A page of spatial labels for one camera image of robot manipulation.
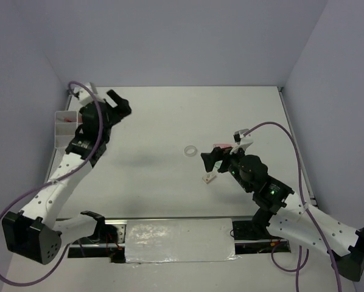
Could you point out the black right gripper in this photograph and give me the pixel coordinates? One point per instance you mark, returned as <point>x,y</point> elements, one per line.
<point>209,158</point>

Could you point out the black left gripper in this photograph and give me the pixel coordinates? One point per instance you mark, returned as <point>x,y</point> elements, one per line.
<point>122,104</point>

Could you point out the clear tape roll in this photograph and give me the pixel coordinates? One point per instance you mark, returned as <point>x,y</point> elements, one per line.
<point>190,151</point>

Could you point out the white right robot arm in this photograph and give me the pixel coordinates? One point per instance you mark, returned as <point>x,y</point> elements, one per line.
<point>281,213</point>

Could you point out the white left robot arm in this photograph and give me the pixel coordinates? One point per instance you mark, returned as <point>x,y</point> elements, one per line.
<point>34,231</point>

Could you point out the pink correction tape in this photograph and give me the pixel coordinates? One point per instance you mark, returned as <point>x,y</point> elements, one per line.
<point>222,145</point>

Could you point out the white red small box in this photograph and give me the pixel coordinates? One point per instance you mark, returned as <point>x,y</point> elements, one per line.
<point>208,177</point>

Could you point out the white compartment box left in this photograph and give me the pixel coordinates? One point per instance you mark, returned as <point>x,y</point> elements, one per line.
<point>65,132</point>

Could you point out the white taped cover panel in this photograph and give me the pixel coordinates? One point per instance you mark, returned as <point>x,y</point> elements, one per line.
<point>174,241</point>

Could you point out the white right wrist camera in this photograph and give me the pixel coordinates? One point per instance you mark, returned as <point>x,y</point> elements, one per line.
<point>242,140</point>

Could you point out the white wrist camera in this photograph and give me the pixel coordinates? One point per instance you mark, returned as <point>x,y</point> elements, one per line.
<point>83,96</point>
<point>242,140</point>

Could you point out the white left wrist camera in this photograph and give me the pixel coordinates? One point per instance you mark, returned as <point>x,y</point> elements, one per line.
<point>83,96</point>

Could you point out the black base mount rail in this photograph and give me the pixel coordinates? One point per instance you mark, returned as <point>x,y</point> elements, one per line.
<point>112,246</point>

